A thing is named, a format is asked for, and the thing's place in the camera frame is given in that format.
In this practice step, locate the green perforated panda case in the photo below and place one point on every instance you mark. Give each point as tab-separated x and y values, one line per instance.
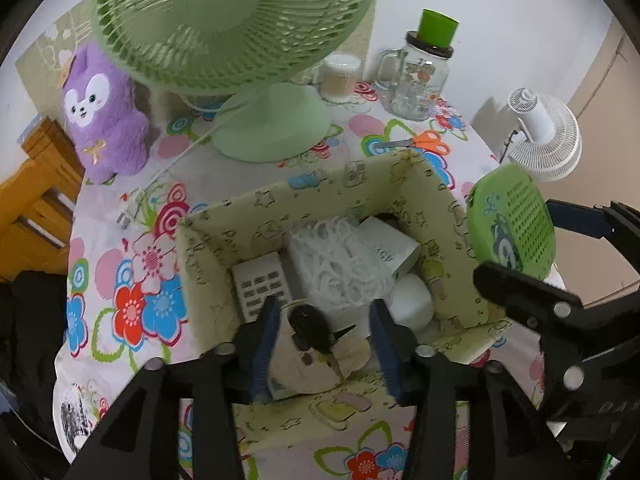
510	220

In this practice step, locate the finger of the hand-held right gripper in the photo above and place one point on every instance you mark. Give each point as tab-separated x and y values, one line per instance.
575	217
520	290

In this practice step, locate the wooden chair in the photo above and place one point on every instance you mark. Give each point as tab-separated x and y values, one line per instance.
35	210

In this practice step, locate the white printed bag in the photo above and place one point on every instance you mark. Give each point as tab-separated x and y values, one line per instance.
75	415

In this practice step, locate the cotton swab jar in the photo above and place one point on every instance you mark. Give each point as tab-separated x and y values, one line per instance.
340	77

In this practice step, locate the orange scissors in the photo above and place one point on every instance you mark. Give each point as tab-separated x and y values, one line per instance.
427	141

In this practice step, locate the blue patterned paper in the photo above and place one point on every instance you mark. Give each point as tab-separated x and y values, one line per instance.
30	127

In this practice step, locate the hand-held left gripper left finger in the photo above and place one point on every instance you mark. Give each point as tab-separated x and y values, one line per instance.
262	350

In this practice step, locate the black jacket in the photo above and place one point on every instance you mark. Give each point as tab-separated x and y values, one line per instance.
30	350

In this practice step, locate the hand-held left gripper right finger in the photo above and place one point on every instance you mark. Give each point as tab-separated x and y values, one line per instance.
387	355

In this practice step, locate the white remote control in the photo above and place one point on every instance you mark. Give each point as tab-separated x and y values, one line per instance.
260	282

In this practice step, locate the white floor fan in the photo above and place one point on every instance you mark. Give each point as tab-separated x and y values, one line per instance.
547	145

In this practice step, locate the green desk fan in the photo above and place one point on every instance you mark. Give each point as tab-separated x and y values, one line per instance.
270	125

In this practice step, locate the white charger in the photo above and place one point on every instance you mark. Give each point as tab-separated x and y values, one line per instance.
387	250

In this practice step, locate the purple plush toy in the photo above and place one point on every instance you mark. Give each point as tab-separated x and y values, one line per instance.
105	125

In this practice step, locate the black car key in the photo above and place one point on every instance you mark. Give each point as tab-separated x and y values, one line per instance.
310	330

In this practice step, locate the patterned storage box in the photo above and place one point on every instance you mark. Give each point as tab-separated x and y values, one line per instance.
235	225

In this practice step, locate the round cream mirror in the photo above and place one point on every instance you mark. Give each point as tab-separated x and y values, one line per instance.
300	367

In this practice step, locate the glass mug with green lid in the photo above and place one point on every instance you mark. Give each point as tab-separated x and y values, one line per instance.
415	90

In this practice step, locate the white round object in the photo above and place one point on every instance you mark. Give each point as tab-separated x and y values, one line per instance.
412	302

